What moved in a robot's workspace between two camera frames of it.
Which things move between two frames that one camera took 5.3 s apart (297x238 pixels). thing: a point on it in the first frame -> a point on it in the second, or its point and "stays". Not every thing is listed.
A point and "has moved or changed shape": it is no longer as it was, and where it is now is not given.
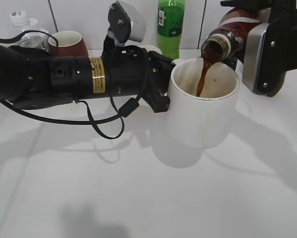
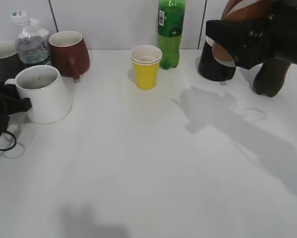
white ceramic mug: x=202 y=95 has moved or changed shape
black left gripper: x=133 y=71 -> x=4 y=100
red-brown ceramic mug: x=70 y=44 stays
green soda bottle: x=171 y=14 stays
